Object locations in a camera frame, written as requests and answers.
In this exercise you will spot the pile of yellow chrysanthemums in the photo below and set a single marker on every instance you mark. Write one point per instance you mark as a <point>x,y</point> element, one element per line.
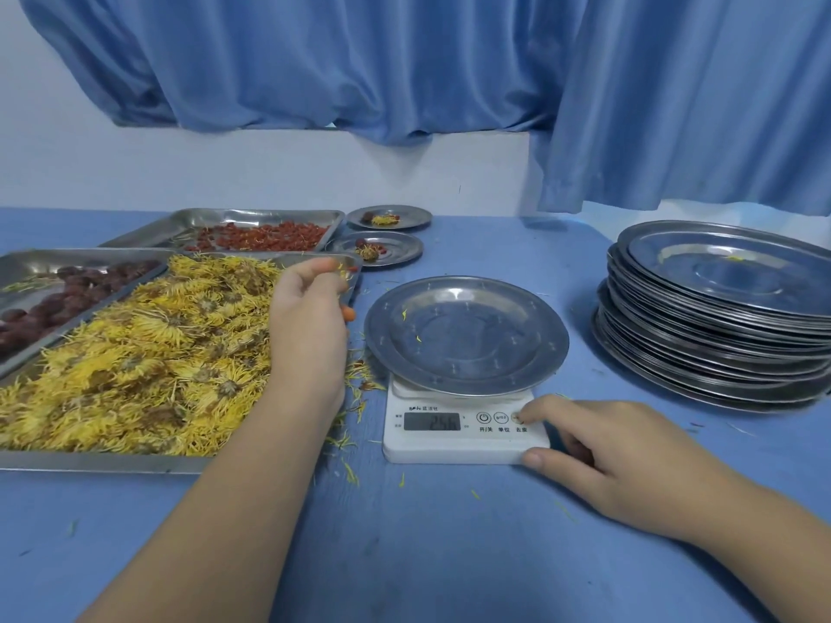
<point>143,369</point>

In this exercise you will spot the white digital kitchen scale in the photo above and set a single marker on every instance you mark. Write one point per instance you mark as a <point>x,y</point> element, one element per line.
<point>454,447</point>

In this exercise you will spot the round steel plate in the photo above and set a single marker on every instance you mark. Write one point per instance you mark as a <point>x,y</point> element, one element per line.
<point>415,219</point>
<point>406,249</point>
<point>467,337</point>

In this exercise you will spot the rectangular steel tray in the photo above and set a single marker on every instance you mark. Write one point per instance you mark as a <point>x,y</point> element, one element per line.
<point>169,220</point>
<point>39,262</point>
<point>97,463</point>

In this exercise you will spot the stack of steel plates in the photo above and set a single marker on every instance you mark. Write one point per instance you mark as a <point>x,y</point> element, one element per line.
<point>714,330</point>

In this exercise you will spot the wide blue curtain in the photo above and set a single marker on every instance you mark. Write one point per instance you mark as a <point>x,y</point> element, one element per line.
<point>324,58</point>

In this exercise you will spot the person's right hand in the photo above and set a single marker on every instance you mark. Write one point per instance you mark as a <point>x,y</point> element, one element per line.
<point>636,467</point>

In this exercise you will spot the blue tablecloth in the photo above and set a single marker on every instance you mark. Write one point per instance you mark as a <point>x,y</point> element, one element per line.
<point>454,551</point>

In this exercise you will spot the narrow blue curtain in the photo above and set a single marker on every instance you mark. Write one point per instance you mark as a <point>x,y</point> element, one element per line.
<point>701,103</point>

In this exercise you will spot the person's left forearm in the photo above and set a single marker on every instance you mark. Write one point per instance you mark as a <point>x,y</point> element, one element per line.
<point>227,525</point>

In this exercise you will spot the person's left hand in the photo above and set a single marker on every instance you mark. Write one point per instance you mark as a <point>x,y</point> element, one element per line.
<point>305,343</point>

